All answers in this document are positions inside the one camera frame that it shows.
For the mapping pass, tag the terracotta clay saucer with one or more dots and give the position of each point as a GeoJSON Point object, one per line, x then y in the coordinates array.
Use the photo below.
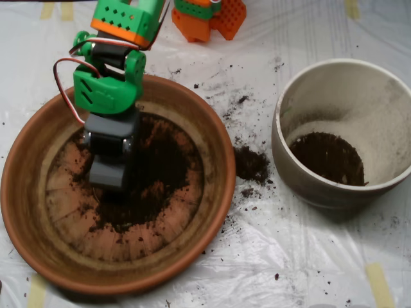
{"type": "Point", "coordinates": [29, 167]}

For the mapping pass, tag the clear plastic sheet cover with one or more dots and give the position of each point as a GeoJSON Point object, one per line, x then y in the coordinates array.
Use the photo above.
{"type": "Point", "coordinates": [289, 256]}

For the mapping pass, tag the orange and green robot base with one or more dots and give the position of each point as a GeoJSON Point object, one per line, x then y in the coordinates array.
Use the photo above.
{"type": "Point", "coordinates": [192, 25]}

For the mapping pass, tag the small dark soil clump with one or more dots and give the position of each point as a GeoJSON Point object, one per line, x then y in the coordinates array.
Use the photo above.
{"type": "Point", "coordinates": [243, 99]}
{"type": "Point", "coordinates": [248, 193]}

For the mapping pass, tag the spilled dark soil pile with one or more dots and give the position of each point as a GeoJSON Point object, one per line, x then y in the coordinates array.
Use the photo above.
{"type": "Point", "coordinates": [252, 165]}

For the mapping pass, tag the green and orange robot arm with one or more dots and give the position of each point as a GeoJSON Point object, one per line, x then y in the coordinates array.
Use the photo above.
{"type": "Point", "coordinates": [106, 93]}

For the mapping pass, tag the white ceramic pot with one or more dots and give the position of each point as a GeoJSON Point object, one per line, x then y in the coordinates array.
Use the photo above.
{"type": "Point", "coordinates": [321, 199]}

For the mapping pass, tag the grey gripper black servo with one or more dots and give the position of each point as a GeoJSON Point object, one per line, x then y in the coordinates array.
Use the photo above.
{"type": "Point", "coordinates": [108, 126]}

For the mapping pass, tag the beige masking tape strip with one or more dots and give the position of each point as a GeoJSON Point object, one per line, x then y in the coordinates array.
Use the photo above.
{"type": "Point", "coordinates": [380, 285]}
{"type": "Point", "coordinates": [352, 9]}
{"type": "Point", "coordinates": [67, 12]}
{"type": "Point", "coordinates": [47, 11]}
{"type": "Point", "coordinates": [36, 293]}

